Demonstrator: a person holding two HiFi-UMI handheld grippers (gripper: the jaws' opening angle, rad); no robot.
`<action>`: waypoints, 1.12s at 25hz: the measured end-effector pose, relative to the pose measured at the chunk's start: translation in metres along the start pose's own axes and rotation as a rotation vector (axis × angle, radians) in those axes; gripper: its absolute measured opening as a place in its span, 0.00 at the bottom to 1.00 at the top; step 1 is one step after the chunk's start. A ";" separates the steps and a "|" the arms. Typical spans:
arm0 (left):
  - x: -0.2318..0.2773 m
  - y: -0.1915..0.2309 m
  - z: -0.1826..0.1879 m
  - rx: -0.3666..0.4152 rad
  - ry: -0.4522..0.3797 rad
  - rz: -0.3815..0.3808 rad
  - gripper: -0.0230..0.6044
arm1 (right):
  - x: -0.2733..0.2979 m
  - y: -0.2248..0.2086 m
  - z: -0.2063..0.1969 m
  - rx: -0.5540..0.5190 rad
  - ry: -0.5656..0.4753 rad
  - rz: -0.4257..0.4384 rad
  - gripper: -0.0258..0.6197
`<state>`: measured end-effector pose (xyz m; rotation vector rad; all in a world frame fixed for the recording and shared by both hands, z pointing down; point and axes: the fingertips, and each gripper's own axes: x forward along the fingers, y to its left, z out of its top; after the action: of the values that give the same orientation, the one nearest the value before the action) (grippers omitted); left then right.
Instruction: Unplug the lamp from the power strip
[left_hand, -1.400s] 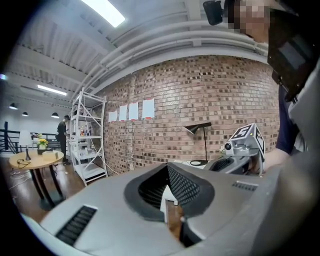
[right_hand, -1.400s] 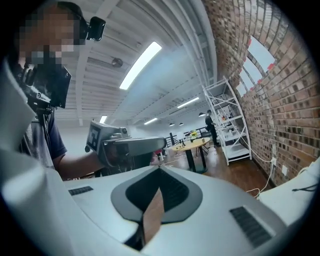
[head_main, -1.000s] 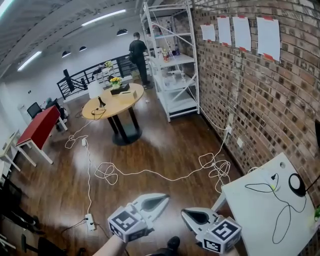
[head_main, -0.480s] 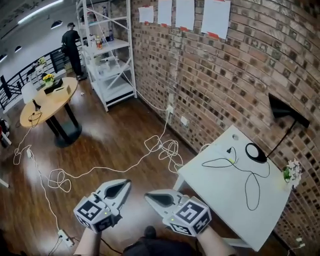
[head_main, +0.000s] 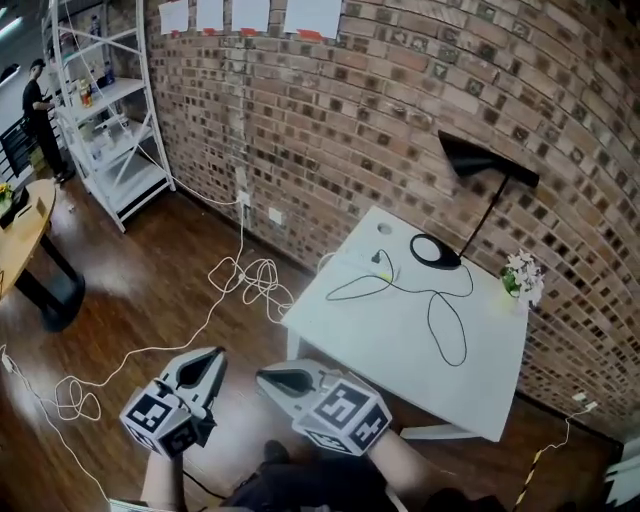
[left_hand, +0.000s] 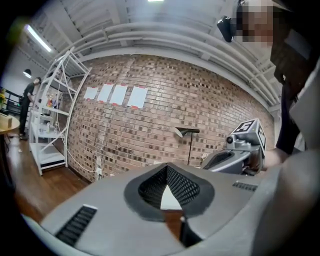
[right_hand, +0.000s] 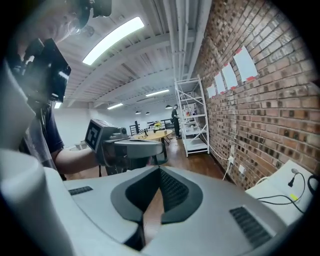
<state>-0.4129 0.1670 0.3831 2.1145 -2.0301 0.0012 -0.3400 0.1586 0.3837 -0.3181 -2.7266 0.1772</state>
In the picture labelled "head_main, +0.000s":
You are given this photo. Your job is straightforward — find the white metal shelf rack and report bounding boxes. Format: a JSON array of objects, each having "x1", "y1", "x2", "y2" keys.
[{"x1": 42, "y1": 0, "x2": 177, "y2": 234}]

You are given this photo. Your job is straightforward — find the black lamp cord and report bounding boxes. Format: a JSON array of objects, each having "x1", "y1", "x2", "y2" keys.
[{"x1": 325, "y1": 248, "x2": 475, "y2": 368}]

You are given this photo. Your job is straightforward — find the black railing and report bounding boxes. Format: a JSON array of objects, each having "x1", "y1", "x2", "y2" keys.
[{"x1": 0, "y1": 117, "x2": 40, "y2": 184}]

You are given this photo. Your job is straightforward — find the white table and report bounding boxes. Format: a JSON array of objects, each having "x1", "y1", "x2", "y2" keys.
[{"x1": 280, "y1": 205, "x2": 530, "y2": 444}]

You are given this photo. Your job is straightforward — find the pale flowers in white vase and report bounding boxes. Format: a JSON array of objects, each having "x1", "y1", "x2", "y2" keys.
[{"x1": 499, "y1": 249, "x2": 546, "y2": 317}]

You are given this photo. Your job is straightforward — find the person's right forearm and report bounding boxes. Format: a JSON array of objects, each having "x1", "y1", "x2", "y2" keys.
[{"x1": 367, "y1": 427, "x2": 454, "y2": 506}]

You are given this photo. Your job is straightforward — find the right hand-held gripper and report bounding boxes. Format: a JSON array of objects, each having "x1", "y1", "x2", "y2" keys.
[{"x1": 256, "y1": 360, "x2": 394, "y2": 457}]

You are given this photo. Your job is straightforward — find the person's dark clothing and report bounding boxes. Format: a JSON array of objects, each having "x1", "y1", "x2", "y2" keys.
[{"x1": 219, "y1": 452, "x2": 506, "y2": 512}]

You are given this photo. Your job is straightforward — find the round wooden table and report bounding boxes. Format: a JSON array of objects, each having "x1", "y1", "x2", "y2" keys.
[{"x1": 0, "y1": 178, "x2": 87, "y2": 334}]

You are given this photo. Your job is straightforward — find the grey desk with white legs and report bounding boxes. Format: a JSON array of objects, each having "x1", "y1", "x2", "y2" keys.
[{"x1": 603, "y1": 439, "x2": 640, "y2": 509}]

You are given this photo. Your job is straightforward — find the thin white wall cable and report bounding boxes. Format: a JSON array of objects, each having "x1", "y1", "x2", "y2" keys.
[{"x1": 534, "y1": 412, "x2": 572, "y2": 454}]

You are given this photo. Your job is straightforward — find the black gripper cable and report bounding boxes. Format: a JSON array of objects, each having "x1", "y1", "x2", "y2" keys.
[{"x1": 182, "y1": 469, "x2": 226, "y2": 501}]

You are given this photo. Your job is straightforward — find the white waist box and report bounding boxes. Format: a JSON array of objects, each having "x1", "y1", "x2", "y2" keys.
[{"x1": 108, "y1": 497, "x2": 176, "y2": 512}]

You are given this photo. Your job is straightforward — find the black desk lamp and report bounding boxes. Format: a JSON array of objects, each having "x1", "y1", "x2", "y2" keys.
[{"x1": 409, "y1": 129, "x2": 541, "y2": 272}]

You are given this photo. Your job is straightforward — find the black box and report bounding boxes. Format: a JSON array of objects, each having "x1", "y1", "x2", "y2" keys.
[{"x1": 0, "y1": 187, "x2": 30, "y2": 230}]

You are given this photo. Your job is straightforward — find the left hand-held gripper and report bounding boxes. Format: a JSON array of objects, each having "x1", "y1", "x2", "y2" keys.
[{"x1": 118, "y1": 347, "x2": 229, "y2": 459}]

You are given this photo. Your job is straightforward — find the person's left forearm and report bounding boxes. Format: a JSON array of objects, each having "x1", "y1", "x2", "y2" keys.
[{"x1": 139, "y1": 447, "x2": 187, "y2": 511}]

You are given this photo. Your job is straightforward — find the yellow black striped cable cover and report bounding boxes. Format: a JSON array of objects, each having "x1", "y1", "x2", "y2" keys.
[{"x1": 512, "y1": 447, "x2": 545, "y2": 512}]

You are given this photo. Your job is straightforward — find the person's black shoe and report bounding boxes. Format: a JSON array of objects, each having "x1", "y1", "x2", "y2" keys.
[{"x1": 263, "y1": 439, "x2": 290, "y2": 467}]

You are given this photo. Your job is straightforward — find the white paper sheet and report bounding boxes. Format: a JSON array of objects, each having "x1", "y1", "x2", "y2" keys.
[
  {"x1": 231, "y1": 0, "x2": 271, "y2": 32},
  {"x1": 158, "y1": 0, "x2": 190, "y2": 35},
  {"x1": 283, "y1": 0, "x2": 344, "y2": 40},
  {"x1": 196, "y1": 0, "x2": 225, "y2": 32}
]

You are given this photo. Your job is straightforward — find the long white floor cable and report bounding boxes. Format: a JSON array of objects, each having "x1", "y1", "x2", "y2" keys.
[{"x1": 0, "y1": 287, "x2": 226, "y2": 506}]

